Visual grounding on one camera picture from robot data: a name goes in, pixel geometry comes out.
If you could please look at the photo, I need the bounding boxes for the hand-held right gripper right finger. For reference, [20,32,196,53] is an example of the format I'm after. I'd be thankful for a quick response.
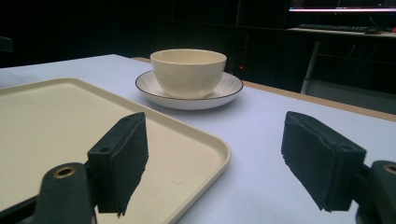
[280,110,368,213]

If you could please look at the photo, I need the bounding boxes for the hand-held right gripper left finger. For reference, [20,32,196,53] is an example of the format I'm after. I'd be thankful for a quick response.
[86,111,149,217]

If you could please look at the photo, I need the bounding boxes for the cream plastic tray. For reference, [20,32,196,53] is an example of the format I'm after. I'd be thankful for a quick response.
[0,77,233,224]

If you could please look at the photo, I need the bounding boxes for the white plate with dark rim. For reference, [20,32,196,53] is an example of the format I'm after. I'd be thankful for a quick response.
[134,70,245,111]

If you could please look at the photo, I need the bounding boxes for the cream bowl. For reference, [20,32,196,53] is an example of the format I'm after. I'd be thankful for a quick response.
[149,48,228,100]

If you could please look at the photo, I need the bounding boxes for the wooden desk with white legs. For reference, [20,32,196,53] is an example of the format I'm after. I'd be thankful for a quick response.
[286,27,396,95]

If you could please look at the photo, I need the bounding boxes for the black keyboard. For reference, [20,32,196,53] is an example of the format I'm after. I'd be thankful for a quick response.
[297,23,369,33]

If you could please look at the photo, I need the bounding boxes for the computer monitor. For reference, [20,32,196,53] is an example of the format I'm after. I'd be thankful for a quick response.
[288,0,396,14]

